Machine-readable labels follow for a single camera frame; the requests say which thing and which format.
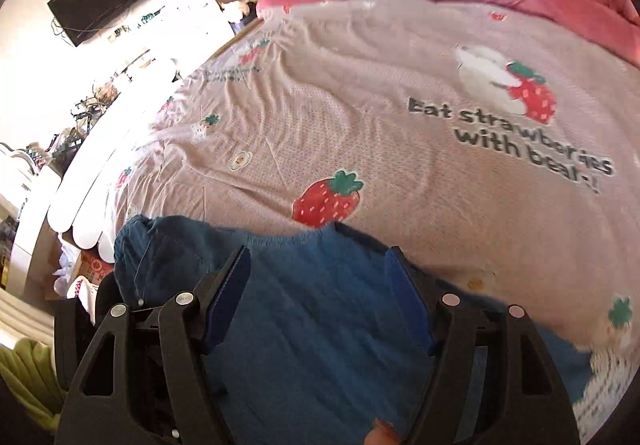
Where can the pink strawberry printed bed sheet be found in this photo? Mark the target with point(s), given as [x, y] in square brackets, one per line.
[375, 125]

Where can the beige plush toy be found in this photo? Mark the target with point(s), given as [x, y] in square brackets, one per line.
[235, 10]

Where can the person's right hand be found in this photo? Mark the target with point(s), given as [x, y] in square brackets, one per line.
[382, 434]

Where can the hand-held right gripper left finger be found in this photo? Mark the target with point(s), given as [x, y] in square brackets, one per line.
[230, 295]

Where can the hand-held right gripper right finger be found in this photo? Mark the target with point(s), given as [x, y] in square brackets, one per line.
[410, 295]

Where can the white scalloped bed footboard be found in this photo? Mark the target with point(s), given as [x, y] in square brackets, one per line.
[90, 175]

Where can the red patterned box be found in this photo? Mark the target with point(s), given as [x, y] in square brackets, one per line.
[95, 267]

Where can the light green cloth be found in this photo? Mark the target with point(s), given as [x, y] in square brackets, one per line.
[25, 375]

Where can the blue denim pants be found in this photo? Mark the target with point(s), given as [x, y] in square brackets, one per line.
[310, 325]

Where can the white dresser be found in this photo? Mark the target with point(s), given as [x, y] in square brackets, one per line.
[200, 20]

